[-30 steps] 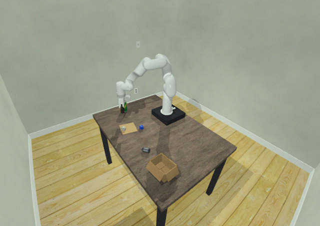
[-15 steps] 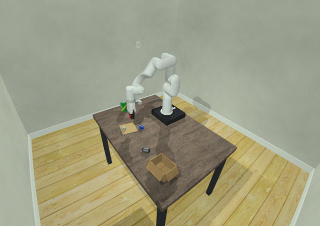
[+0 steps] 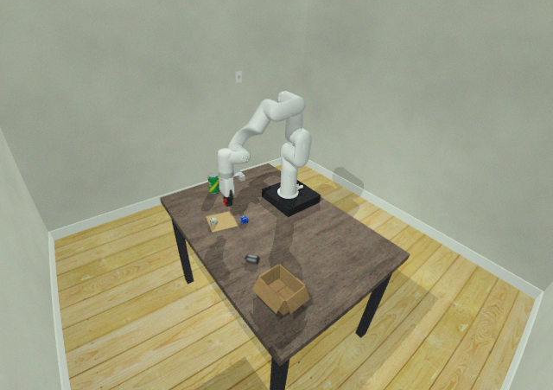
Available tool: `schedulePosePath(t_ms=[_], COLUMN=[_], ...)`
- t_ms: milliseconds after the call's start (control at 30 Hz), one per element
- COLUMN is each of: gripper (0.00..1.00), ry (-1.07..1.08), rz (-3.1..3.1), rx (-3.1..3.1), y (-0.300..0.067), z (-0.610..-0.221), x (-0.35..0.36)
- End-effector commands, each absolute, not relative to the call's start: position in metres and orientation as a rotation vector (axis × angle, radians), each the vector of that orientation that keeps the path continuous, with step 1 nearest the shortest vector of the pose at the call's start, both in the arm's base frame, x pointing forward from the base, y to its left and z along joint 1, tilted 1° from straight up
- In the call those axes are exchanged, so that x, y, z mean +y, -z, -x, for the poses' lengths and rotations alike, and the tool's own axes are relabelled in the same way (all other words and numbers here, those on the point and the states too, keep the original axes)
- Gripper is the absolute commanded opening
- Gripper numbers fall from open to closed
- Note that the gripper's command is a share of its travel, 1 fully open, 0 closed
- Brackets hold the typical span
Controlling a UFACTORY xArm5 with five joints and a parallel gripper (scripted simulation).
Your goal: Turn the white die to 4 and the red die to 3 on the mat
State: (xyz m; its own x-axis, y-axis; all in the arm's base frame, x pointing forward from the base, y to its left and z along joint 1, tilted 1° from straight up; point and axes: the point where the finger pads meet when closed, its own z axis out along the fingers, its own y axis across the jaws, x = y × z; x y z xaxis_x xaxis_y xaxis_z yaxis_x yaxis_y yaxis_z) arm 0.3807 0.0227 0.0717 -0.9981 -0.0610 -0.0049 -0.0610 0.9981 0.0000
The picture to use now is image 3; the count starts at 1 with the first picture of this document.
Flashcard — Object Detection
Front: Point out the beige square mat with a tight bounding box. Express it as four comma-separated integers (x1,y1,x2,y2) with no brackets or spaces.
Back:
206,211,238,233

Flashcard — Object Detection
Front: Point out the green soda can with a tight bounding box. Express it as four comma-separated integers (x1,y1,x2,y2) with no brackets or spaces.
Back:
208,173,219,194

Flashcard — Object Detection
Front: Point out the black and grey screwdriver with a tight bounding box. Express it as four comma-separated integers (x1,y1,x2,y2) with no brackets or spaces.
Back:
243,254,259,264

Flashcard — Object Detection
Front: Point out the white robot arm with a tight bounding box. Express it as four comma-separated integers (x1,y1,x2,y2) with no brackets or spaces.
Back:
217,91,312,199

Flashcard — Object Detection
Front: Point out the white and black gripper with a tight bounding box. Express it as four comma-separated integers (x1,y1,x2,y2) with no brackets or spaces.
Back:
219,177,234,207

